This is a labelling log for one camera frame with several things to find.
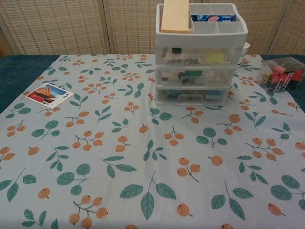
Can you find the tan wooden block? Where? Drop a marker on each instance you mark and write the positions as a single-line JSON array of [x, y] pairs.
[[175, 16]]

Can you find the clear box of red pieces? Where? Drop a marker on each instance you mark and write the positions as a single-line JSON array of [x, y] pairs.
[[281, 74]]

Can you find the temple picture postcard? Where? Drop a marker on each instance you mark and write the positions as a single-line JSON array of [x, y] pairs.
[[48, 96]]

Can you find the white drawer organizer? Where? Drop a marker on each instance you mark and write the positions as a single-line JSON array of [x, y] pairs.
[[202, 38]]

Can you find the yellow plastic item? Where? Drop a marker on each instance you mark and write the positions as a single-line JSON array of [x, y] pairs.
[[215, 58]]

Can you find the floral leaf and berry tablecloth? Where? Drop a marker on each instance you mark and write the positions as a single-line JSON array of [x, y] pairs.
[[119, 167]]

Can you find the woven folding screen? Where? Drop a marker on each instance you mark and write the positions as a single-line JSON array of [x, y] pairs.
[[71, 26]]

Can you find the blue snack packet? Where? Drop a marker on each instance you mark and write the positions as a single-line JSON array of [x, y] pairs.
[[214, 18]]

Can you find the white paper cup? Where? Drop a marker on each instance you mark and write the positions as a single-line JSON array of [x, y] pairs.
[[245, 50]]

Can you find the clear plastic drawer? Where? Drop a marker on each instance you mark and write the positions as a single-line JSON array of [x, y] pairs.
[[195, 96], [214, 77], [190, 57]]

